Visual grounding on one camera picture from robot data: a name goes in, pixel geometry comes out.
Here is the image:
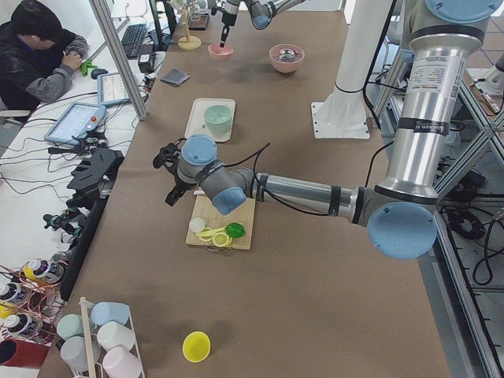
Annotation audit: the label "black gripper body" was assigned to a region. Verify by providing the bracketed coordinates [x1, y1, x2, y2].
[211, 0, 239, 27]
[153, 138, 196, 194]

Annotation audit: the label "small pink bowl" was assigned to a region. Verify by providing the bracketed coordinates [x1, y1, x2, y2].
[208, 43, 234, 61]

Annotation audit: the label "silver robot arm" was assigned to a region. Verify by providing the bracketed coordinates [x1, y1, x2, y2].
[211, 0, 304, 48]
[153, 1, 503, 259]

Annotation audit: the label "large pink bowl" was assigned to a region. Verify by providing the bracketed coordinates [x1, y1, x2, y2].
[269, 44, 305, 73]

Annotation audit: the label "wooden cutting board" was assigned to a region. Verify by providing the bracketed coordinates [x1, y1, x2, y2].
[191, 195, 255, 250]

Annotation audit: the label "white steamed bun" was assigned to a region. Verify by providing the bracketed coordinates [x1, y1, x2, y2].
[189, 217, 206, 234]

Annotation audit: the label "wooden mug tree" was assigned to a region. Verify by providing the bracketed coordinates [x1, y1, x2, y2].
[170, 0, 202, 50]

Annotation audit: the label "cream rabbit tray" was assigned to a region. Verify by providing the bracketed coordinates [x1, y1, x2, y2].
[184, 98, 235, 143]

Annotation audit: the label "yellow plastic knife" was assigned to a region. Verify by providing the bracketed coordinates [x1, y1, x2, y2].
[195, 227, 226, 236]

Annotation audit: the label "green stacked bowls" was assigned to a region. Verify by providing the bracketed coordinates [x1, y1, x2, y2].
[204, 105, 232, 134]

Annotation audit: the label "grey folded cloth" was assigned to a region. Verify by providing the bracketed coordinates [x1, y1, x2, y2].
[161, 68, 191, 87]

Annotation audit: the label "green lime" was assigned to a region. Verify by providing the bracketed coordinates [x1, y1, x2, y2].
[224, 222, 246, 239]

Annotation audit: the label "black stand device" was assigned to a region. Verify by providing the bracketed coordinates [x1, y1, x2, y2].
[43, 148, 124, 302]

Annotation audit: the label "black power adapter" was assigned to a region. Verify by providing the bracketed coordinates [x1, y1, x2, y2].
[137, 44, 156, 73]

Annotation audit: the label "blue teach pendant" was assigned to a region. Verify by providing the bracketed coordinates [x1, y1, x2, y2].
[44, 102, 106, 145]
[97, 72, 130, 106]

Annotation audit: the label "black keyboard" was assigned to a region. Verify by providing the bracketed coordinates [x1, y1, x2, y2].
[120, 24, 147, 59]

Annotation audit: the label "computer mouse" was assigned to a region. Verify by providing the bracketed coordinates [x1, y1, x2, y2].
[91, 68, 108, 80]

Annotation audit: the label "green toy clip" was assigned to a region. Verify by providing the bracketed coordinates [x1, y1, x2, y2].
[80, 59, 97, 76]

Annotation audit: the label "blue plastic cup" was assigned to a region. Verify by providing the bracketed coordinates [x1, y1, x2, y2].
[91, 302, 130, 327]

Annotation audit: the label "white cup rack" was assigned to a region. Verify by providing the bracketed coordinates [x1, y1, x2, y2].
[79, 297, 146, 377]

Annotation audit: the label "white plastic cup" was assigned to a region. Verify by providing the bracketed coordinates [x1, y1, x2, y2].
[97, 321, 135, 351]

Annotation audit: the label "yellow plastic cup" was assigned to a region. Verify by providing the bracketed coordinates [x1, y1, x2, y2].
[182, 331, 211, 363]

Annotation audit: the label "yellow paint bottle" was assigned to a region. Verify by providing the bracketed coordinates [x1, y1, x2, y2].
[25, 259, 65, 284]

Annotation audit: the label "green plastic cup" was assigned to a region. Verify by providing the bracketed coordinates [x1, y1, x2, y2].
[56, 314, 84, 340]

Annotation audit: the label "seated person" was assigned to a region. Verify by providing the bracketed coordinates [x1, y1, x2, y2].
[1, 1, 88, 110]

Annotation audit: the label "pink plastic cup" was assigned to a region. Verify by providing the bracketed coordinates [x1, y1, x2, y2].
[102, 346, 142, 378]

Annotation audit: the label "grey plastic cup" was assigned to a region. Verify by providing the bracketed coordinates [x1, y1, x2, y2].
[60, 336, 88, 372]

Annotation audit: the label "white paint bottle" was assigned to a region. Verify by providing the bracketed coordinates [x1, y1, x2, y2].
[3, 313, 43, 339]

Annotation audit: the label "aluminium frame post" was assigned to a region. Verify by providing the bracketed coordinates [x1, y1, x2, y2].
[89, 0, 147, 120]

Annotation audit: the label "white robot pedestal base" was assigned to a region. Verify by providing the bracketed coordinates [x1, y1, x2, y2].
[312, 0, 395, 139]

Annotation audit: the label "copper wire basket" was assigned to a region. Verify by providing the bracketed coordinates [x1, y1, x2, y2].
[1, 265, 65, 345]

